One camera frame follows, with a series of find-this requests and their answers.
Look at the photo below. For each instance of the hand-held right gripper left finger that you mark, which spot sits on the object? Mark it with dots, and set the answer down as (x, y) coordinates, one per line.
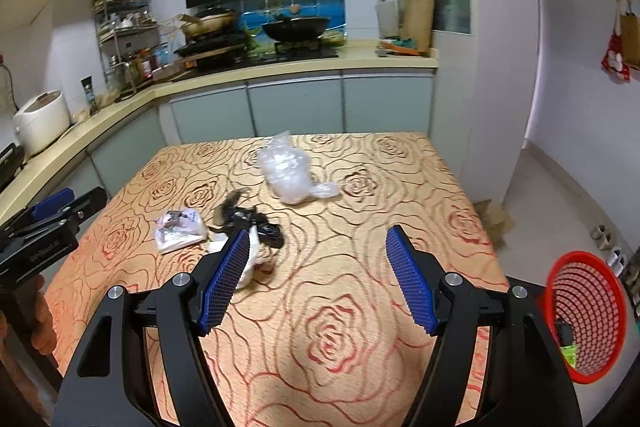
(225, 282)

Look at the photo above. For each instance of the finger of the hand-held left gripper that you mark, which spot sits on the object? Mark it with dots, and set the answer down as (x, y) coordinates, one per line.
(87, 202)
(52, 203)

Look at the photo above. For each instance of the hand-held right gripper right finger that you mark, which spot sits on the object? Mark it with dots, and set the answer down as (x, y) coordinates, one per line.
(412, 282)

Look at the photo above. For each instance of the black plastic bag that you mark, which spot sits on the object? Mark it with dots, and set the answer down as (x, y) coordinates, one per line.
(270, 232)

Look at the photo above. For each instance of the printed tissue packet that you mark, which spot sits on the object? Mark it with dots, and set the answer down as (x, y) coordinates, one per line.
(180, 232)

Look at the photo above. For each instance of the clear plastic bag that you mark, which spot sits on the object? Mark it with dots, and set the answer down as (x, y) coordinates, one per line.
(287, 172)

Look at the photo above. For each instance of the green snack wrapper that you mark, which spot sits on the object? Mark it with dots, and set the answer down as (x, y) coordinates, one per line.
(570, 352)

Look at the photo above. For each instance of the red mesh basket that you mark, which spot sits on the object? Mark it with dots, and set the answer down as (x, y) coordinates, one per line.
(585, 287)

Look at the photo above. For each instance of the person's left hand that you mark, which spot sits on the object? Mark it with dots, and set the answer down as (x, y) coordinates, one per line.
(42, 322)

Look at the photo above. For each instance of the white rice cooker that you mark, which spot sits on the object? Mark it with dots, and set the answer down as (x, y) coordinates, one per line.
(42, 122)

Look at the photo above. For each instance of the rose patterned tablecloth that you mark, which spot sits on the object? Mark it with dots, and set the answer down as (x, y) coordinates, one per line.
(325, 257)

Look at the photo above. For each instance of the flattened cardboard box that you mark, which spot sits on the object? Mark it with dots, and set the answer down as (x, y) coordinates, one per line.
(495, 219)

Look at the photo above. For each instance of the dark spice bottle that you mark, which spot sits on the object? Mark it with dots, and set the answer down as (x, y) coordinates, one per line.
(90, 94)

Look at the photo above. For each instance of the red sauce jar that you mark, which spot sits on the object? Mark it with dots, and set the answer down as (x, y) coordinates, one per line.
(145, 66)

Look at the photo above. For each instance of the metal kitchen rack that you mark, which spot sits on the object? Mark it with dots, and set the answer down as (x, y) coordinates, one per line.
(125, 29)

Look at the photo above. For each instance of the clear plastic oil jug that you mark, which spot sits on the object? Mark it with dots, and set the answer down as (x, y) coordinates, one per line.
(171, 39)

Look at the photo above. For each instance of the grey lower kitchen cabinets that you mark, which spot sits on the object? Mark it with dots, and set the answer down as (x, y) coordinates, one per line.
(295, 107)

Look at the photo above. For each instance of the grey shoe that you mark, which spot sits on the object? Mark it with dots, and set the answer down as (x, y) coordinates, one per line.
(604, 239)
(596, 233)

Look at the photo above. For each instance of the black induction cooker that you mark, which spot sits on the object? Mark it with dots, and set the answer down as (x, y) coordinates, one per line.
(210, 49)

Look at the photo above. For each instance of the white shoe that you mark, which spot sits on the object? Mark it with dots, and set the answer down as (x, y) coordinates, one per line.
(619, 261)
(611, 255)

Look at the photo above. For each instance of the golden frying pan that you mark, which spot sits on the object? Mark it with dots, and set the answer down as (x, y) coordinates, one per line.
(210, 23)

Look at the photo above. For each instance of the orange plastic utensil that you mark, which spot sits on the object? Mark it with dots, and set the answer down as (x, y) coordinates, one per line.
(395, 49)

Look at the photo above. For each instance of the beige kitchen countertop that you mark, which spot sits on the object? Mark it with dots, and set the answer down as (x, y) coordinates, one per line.
(350, 57)

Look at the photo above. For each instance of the black gas stove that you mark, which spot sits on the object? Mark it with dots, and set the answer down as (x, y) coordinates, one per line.
(300, 54)

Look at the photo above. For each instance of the teal plastic utensil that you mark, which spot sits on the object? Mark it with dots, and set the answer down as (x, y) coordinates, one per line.
(406, 42)

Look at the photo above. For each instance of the black wok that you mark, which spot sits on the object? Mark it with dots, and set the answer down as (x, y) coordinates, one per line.
(295, 29)

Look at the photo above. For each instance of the white plastic container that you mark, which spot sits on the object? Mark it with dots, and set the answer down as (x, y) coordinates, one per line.
(386, 19)

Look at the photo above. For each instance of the wooden cutting board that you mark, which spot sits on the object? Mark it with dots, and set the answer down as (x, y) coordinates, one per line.
(419, 7)

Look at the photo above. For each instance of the hanging red cloth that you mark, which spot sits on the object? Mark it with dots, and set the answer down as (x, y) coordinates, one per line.
(615, 57)

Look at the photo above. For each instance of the hanging brown paper bag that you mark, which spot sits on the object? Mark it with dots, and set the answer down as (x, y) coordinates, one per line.
(631, 39)

